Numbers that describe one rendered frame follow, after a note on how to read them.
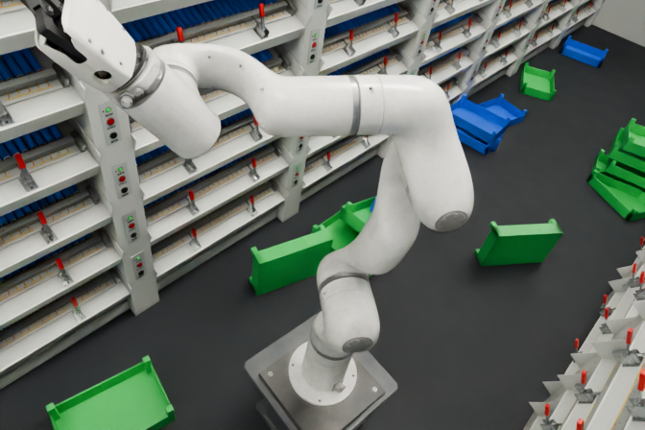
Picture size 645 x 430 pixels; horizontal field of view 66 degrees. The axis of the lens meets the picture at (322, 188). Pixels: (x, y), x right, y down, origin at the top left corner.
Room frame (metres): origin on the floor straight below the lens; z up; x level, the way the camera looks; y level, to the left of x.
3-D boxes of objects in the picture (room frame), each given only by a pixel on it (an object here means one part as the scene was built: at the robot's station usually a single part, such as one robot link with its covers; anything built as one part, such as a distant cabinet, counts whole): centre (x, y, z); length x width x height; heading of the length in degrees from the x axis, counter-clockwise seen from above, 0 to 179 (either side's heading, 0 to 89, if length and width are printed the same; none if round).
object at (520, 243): (1.47, -0.86, 0.10); 0.30 x 0.08 x 0.20; 107
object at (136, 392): (0.53, 0.49, 0.04); 0.30 x 0.20 x 0.08; 132
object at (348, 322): (0.62, -0.11, 0.61); 0.19 x 0.12 x 0.24; 17
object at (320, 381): (0.64, -0.10, 0.39); 0.19 x 0.19 x 0.18
